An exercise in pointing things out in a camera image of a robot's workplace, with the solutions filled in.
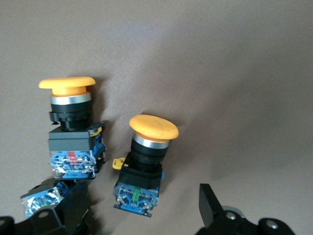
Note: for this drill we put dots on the yellow mushroom push button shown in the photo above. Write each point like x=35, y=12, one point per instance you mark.
x=144, y=176
x=71, y=144

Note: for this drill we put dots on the brown table cover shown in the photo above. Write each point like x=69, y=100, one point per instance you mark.
x=220, y=73

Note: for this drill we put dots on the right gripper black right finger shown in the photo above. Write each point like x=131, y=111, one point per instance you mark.
x=210, y=208

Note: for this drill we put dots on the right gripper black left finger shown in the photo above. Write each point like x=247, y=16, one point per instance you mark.
x=71, y=208

